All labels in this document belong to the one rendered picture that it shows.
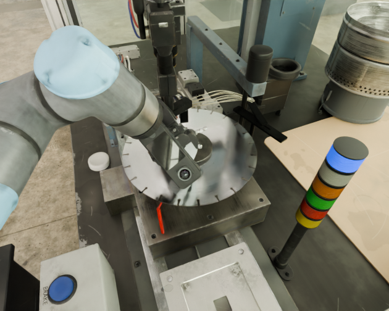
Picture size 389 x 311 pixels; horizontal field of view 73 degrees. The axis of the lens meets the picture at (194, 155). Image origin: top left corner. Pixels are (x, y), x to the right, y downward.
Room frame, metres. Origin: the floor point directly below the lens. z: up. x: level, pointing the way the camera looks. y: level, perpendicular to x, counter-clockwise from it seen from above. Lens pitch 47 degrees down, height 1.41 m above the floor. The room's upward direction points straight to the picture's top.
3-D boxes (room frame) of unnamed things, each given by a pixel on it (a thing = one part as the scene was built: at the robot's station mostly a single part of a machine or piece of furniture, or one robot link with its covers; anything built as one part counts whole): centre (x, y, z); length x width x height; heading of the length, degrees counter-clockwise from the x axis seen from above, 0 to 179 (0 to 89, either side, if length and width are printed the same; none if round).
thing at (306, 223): (0.25, -0.21, 0.98); 0.05 x 0.04 x 0.03; 110
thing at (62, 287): (0.15, 0.24, 0.90); 0.04 x 0.04 x 0.02
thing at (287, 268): (0.25, -0.21, 0.76); 0.09 x 0.03 x 0.03; 20
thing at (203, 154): (0.46, 0.01, 0.96); 0.11 x 0.11 x 0.03
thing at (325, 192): (0.25, -0.21, 1.08); 0.05 x 0.04 x 0.03; 110
